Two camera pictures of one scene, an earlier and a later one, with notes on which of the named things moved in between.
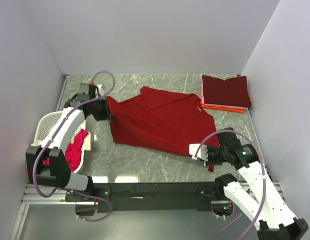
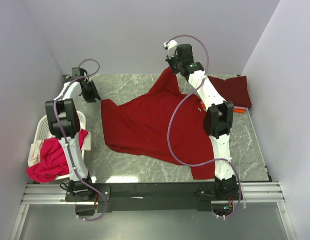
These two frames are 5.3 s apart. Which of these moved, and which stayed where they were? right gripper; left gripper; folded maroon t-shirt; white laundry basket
Moved: left gripper; right gripper
Stayed: folded maroon t-shirt; white laundry basket
